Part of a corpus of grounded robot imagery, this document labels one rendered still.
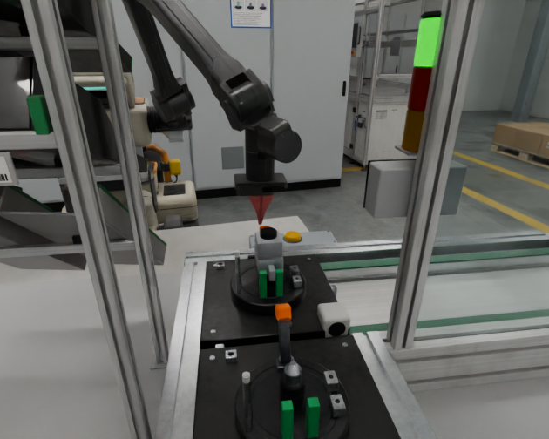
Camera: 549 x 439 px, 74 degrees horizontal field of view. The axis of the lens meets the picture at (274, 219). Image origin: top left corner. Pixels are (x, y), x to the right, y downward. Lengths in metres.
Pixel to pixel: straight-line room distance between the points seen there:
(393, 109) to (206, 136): 2.36
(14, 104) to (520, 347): 0.77
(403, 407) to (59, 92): 0.52
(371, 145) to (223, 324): 4.28
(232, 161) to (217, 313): 3.10
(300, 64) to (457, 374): 3.29
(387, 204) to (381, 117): 4.25
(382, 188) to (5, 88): 0.43
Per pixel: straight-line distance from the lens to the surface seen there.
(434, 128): 0.47
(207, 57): 0.71
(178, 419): 0.54
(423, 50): 0.49
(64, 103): 0.36
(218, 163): 3.68
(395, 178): 0.50
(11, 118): 0.44
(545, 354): 0.79
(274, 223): 1.20
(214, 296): 0.68
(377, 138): 4.78
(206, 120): 3.58
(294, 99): 3.71
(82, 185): 0.38
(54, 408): 0.74
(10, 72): 0.45
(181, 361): 0.60
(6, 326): 0.96
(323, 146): 3.91
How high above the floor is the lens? 1.37
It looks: 25 degrees down
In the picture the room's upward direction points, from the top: straight up
